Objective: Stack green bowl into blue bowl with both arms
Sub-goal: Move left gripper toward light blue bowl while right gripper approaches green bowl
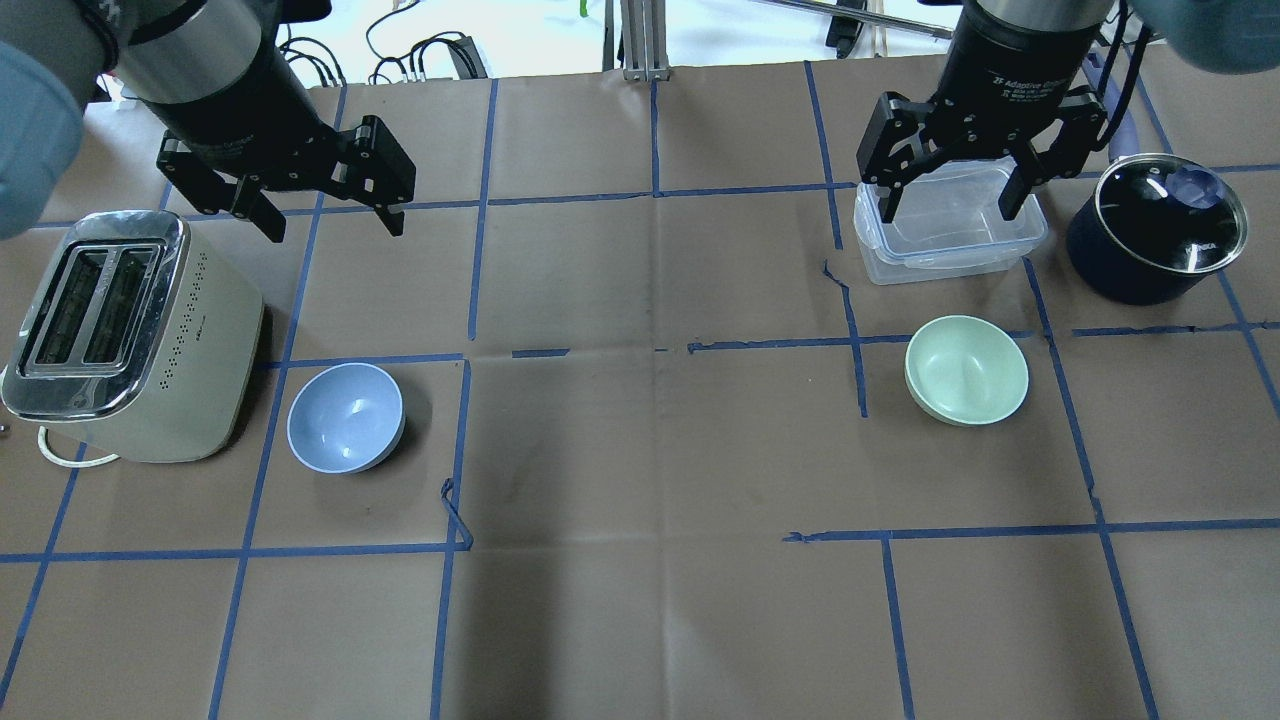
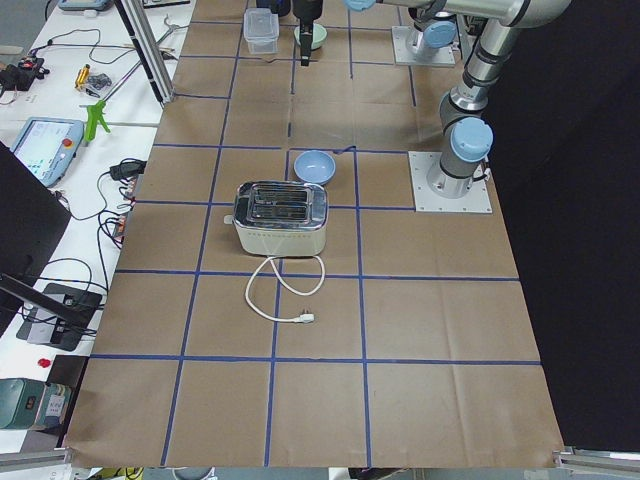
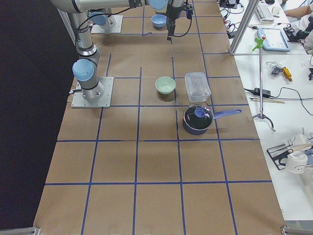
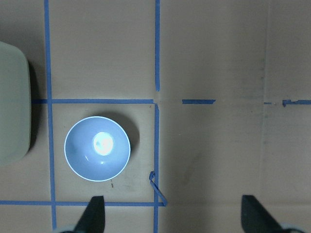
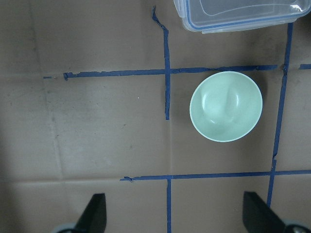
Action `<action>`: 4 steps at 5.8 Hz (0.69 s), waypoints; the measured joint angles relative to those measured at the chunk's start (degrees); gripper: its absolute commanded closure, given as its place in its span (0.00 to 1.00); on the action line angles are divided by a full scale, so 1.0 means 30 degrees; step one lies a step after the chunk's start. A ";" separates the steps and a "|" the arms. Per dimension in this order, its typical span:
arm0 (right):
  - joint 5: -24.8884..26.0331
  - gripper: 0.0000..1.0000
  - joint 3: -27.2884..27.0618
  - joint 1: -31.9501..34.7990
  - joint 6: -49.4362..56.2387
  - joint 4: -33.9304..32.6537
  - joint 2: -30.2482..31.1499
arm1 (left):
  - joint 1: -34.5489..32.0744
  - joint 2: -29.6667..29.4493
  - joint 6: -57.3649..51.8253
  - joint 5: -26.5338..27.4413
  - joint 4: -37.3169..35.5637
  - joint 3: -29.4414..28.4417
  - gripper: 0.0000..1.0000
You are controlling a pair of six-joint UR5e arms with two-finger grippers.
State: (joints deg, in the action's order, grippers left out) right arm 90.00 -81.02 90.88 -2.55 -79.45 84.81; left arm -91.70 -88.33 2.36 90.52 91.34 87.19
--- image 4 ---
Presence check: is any blue tape piece far right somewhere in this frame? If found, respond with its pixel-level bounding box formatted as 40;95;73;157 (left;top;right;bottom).
282;100;311;107

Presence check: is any blue tape long vertical left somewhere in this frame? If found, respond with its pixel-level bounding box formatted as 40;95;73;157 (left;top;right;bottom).
44;0;57;230

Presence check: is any short blue tape piece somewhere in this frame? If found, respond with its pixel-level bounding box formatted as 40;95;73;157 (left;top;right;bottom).
182;99;216;105

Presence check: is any blue tape vertical centre top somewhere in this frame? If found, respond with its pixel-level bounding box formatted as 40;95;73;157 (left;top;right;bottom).
155;0;160;92

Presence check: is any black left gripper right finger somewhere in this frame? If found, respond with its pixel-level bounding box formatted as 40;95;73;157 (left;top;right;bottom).
241;195;284;233

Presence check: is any blue tape vertical centre bottom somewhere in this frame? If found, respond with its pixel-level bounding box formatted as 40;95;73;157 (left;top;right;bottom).
149;103;168;233

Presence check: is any light blue bowl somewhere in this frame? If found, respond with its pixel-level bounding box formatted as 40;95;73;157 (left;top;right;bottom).
64;116;131;182

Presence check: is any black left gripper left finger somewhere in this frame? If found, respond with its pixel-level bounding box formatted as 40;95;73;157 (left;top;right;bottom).
73;196;105;233

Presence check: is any pale green container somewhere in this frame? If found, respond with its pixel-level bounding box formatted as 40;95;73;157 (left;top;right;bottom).
0;42;31;166

